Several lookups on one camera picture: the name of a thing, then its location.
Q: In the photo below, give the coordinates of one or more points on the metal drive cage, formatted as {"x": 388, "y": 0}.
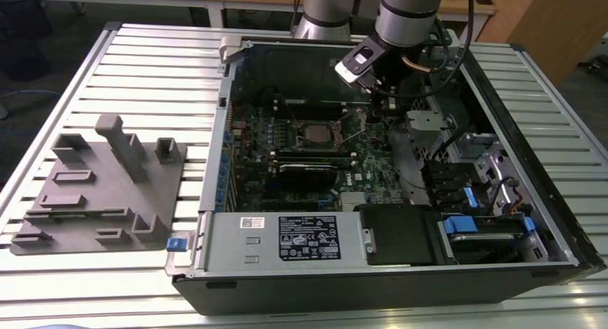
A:
{"x": 420, "y": 103}

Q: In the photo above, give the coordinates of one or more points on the blue plastic tab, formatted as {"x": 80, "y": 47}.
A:
{"x": 470, "y": 197}

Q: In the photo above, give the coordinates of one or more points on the hard disk in blue carrier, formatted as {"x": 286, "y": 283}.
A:
{"x": 458, "y": 225}

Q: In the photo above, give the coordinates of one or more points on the green motherboard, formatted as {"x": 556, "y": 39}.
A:
{"x": 375, "y": 172}

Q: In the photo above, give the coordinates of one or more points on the wooden cabinet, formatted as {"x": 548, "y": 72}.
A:
{"x": 560, "y": 23}

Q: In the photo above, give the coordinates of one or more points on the grey power supply unit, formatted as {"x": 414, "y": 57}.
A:
{"x": 238, "y": 250}

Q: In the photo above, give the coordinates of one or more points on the office chair base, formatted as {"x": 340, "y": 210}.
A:
{"x": 599, "y": 63}

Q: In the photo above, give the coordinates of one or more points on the small silver heat sink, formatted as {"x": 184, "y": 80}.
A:
{"x": 354, "y": 198}

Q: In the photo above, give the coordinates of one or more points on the CPU socket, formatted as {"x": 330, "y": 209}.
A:
{"x": 319, "y": 147}

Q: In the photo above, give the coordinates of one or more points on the silver CPU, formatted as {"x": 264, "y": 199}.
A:
{"x": 318, "y": 132}

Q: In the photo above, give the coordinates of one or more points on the grey parts rack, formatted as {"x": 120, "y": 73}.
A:
{"x": 119, "y": 201}

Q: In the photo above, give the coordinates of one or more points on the silver metal bracket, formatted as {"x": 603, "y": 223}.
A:
{"x": 427, "y": 120}

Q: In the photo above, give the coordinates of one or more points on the black PC case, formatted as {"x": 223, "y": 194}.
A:
{"x": 332, "y": 297}

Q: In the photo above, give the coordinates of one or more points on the black graphics card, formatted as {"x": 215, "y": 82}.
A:
{"x": 308, "y": 183}

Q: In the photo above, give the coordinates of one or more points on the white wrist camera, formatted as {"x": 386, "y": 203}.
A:
{"x": 359, "y": 63}

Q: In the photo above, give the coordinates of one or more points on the blue case latch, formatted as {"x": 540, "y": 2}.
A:
{"x": 176, "y": 244}

